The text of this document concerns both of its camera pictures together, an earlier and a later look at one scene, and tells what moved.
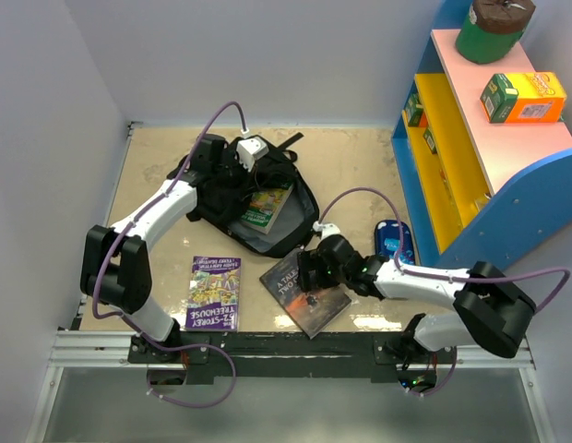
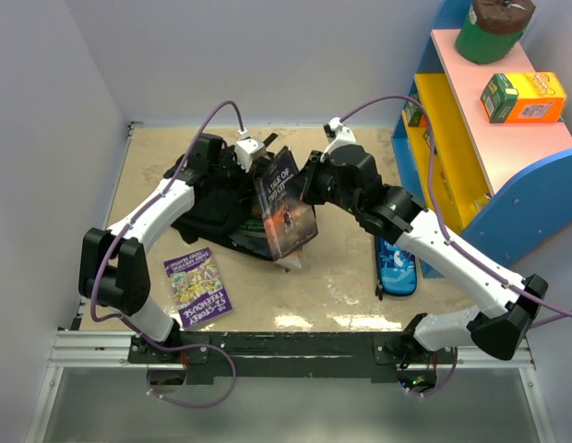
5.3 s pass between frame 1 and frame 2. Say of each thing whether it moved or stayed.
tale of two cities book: moved
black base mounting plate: stayed
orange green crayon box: stayed
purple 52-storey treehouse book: moved
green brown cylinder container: stayed
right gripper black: moved
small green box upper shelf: stayed
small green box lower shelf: stayed
